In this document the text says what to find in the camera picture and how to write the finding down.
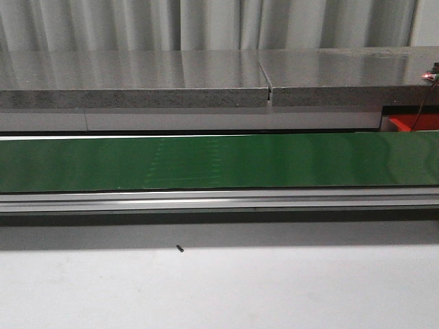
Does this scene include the grey granite counter slab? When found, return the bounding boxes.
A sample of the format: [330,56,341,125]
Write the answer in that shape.
[257,47,438,106]
[1,51,270,109]

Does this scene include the green conveyor belt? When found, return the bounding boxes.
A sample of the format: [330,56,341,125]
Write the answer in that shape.
[1,132,438,193]

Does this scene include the red plastic tray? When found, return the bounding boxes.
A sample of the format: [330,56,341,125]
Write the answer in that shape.
[389,114,439,132]

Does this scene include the small green circuit board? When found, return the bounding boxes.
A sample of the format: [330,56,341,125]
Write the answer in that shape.
[422,71,438,82]

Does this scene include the white pleated curtain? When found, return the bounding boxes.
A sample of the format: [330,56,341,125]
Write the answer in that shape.
[1,0,438,51]

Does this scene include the aluminium conveyor frame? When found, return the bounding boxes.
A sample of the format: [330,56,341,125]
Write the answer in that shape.
[1,186,438,226]

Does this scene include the red black wire pair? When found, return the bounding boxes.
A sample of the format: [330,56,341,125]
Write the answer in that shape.
[410,80,439,132]

